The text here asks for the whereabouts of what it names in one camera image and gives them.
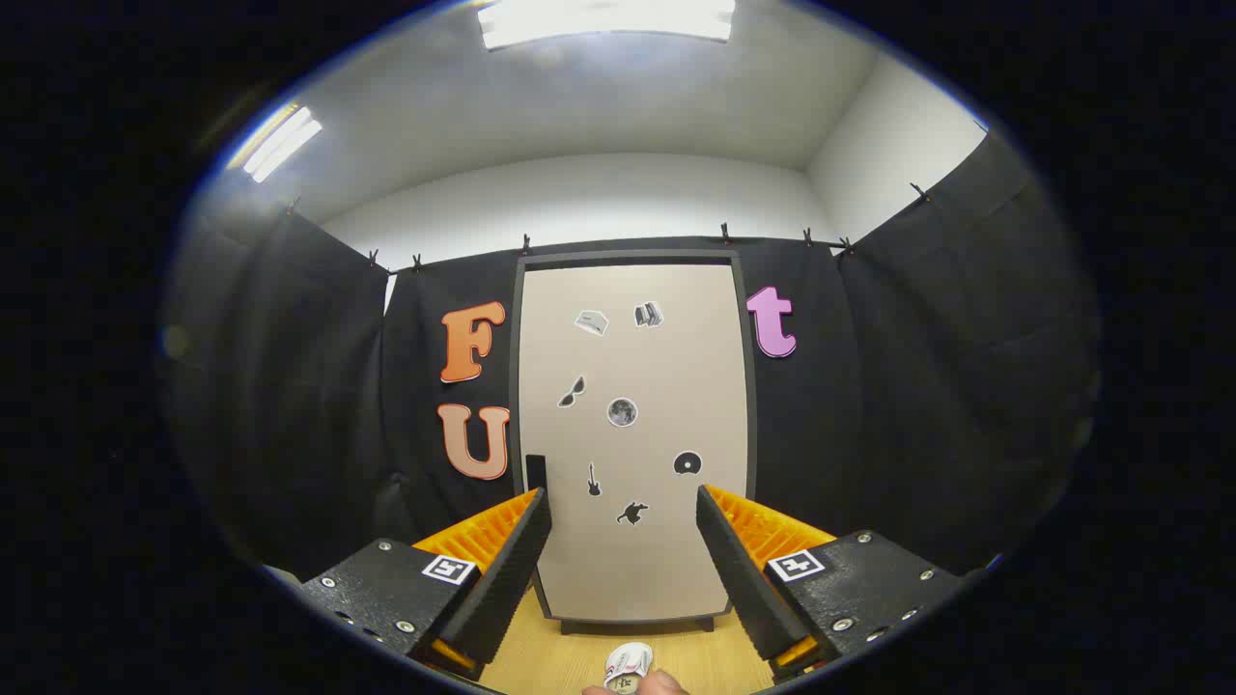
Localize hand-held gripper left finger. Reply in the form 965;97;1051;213
299;487;553;682

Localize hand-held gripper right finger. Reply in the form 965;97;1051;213
695;485;967;686

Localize light grey shoe cabinet door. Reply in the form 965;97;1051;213
519;263;749;621

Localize white canvas shoe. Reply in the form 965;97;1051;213
604;642;655;694

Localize dark grey shoe cabinet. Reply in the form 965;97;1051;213
509;249;758;636

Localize black backdrop cloth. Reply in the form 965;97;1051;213
164;130;1102;580

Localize narrow ceiling light panel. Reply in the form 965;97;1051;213
227;104;324;184

